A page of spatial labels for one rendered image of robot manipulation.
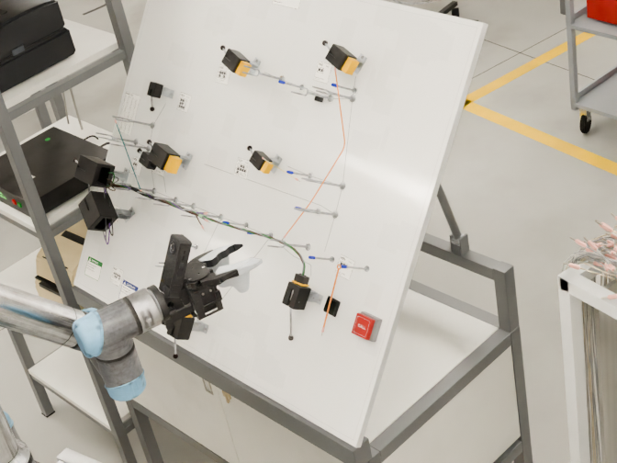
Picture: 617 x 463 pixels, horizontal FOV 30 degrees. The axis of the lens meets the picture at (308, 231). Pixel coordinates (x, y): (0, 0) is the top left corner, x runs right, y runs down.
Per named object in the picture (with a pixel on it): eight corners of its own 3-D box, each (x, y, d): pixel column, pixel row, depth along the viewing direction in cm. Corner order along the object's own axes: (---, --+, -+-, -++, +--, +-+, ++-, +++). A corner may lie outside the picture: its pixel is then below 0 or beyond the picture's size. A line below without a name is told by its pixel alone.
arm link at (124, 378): (132, 362, 225) (117, 319, 219) (155, 392, 216) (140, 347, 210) (95, 380, 222) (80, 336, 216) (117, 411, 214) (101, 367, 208)
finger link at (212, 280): (238, 268, 216) (193, 281, 215) (235, 260, 215) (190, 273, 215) (240, 280, 212) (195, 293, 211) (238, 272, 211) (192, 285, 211)
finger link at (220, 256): (237, 262, 227) (205, 287, 221) (229, 236, 224) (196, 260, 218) (248, 265, 225) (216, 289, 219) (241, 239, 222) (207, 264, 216)
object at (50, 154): (35, 222, 343) (28, 204, 340) (-25, 190, 367) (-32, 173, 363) (121, 170, 360) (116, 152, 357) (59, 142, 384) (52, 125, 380)
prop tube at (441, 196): (461, 249, 302) (427, 168, 282) (453, 245, 304) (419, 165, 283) (468, 240, 303) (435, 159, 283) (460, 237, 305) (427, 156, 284)
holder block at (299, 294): (292, 303, 280) (281, 302, 277) (299, 282, 279) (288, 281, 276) (304, 310, 277) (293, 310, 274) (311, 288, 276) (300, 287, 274)
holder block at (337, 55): (343, 39, 283) (319, 30, 276) (371, 62, 276) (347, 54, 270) (334, 54, 285) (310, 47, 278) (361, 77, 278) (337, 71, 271)
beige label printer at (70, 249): (78, 320, 368) (60, 271, 357) (39, 299, 381) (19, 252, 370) (147, 269, 384) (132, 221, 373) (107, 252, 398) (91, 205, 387)
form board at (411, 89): (78, 284, 348) (72, 284, 347) (164, -48, 334) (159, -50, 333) (360, 447, 271) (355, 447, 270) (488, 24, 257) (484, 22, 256)
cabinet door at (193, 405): (241, 470, 336) (210, 369, 314) (129, 398, 372) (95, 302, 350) (245, 467, 337) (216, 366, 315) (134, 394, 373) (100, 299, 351)
